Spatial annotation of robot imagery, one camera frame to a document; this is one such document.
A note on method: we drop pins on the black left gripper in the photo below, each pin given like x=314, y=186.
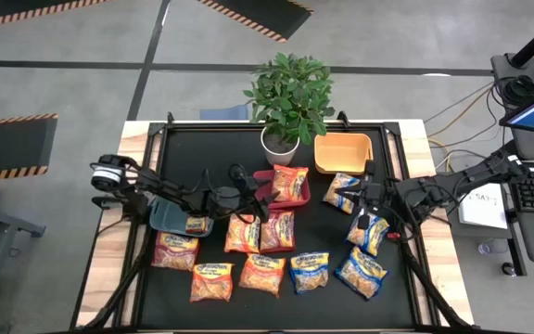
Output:
x=232, y=201

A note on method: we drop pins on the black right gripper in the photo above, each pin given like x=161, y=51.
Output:
x=378, y=195

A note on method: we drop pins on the blue Maruchan ramen pack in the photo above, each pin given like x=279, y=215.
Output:
x=334, y=195
x=310, y=273
x=362, y=273
x=376, y=236

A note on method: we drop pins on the red Maruchan ramen pack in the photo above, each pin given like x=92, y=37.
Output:
x=196, y=225
x=277, y=232
x=174, y=253

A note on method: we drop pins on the orange Maruchan ramen pack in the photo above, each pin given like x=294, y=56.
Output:
x=262, y=276
x=211, y=283
x=290, y=183
x=243, y=234

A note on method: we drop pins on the red plastic bin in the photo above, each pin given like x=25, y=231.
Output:
x=305, y=197

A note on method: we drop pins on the blue-grey plastic bin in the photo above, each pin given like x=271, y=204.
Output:
x=167, y=220

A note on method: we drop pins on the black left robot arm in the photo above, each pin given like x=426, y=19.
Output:
x=156, y=188

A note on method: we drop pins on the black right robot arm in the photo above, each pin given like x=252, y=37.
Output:
x=457, y=183

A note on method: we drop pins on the yellow plastic bin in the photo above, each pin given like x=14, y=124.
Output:
x=341, y=153

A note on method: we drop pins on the white plant pot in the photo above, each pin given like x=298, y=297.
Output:
x=280, y=158

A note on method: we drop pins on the black table mat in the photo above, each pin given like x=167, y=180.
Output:
x=230, y=153

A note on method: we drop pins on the blue chair seat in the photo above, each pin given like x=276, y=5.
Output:
x=225, y=113

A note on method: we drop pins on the green leafy artificial plant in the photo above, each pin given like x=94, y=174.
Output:
x=290, y=93

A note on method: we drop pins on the white note board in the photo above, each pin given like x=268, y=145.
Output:
x=482, y=209

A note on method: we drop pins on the clear plastic bottle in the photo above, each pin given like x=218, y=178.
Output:
x=492, y=247

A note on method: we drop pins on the black hazard-striped floor mat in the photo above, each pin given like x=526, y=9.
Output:
x=267, y=16
x=7, y=144
x=16, y=9

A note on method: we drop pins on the grey stand base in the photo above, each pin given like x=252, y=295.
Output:
x=501, y=65

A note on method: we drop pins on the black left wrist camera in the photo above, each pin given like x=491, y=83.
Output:
x=241, y=175

